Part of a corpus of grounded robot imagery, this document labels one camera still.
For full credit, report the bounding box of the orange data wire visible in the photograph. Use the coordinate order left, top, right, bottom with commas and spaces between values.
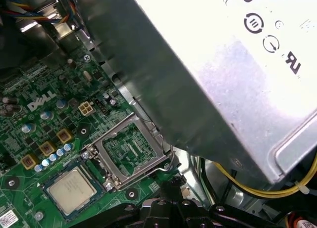
284, 212, 317, 228

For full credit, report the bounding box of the multicolour wire bundle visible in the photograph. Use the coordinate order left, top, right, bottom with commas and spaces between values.
0, 0, 77, 26

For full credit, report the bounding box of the metal locking lever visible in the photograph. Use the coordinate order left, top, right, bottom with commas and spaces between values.
158, 134, 177, 172

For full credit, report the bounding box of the yellow wire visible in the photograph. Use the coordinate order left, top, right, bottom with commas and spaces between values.
212, 153, 317, 200

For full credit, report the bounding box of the black PC case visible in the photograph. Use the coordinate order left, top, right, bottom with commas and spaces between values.
0, 0, 317, 228

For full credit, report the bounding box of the CPU socket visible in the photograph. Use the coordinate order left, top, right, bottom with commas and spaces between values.
39, 156, 107, 223

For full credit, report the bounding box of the silver CPU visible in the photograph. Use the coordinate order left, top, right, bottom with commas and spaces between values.
43, 161, 104, 221

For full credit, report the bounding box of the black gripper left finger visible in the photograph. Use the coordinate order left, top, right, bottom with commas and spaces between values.
71, 180, 175, 228

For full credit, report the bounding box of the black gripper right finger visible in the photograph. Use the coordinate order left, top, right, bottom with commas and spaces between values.
172, 176, 281, 228

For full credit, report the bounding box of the green motherboard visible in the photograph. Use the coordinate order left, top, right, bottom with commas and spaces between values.
0, 48, 191, 228

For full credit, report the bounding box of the grey power supply unit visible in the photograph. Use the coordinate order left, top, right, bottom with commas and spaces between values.
75, 0, 317, 188

